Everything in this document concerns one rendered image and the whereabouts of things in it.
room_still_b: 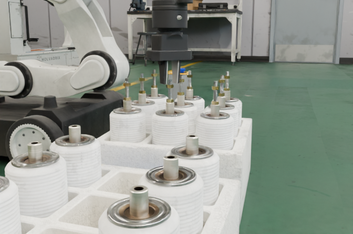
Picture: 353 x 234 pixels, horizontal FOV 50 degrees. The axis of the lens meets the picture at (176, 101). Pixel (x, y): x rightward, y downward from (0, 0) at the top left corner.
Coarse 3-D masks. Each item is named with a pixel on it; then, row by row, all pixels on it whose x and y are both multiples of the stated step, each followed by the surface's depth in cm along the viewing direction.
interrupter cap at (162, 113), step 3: (156, 111) 99; (159, 111) 100; (162, 111) 100; (165, 111) 100; (174, 111) 100; (177, 111) 100; (180, 111) 100; (183, 111) 99; (156, 114) 97; (159, 114) 96; (162, 114) 96; (165, 114) 96; (168, 114) 96; (171, 114) 96; (174, 114) 96; (177, 114) 96; (180, 114) 96; (183, 114) 97
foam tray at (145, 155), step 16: (240, 128) 112; (112, 144) 96; (128, 144) 96; (144, 144) 96; (240, 144) 96; (112, 160) 97; (128, 160) 95; (144, 160) 94; (160, 160) 93; (224, 160) 89; (240, 160) 88; (224, 176) 90; (240, 176) 89; (240, 192) 90; (240, 208) 90
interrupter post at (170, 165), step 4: (164, 156) 55; (168, 156) 56; (172, 156) 56; (176, 156) 55; (164, 160) 55; (168, 160) 54; (172, 160) 54; (176, 160) 55; (164, 164) 55; (168, 164) 54; (172, 164) 54; (176, 164) 55; (164, 168) 55; (168, 168) 54; (172, 168) 54; (176, 168) 55; (164, 172) 55; (168, 172) 54; (172, 172) 54; (176, 172) 55; (164, 176) 55; (168, 176) 55; (172, 176) 55; (176, 176) 55
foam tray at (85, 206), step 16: (112, 176) 75; (128, 176) 77; (80, 192) 67; (96, 192) 67; (112, 192) 75; (128, 192) 78; (224, 192) 67; (64, 208) 61; (80, 208) 64; (96, 208) 67; (208, 208) 61; (224, 208) 61; (32, 224) 56; (48, 224) 56; (64, 224) 56; (80, 224) 64; (96, 224) 67; (208, 224) 56; (224, 224) 57
